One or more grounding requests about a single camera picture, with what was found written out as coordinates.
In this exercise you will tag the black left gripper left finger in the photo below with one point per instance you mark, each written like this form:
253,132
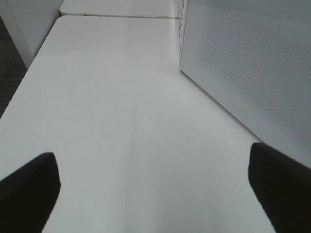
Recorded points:
29,194

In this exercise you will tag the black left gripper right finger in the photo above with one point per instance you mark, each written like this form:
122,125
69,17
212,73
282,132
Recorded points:
283,188

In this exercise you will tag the white microwave door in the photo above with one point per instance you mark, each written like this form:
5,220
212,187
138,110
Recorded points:
254,58

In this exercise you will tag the white adjacent table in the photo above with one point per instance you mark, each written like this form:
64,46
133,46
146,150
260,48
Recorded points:
121,8

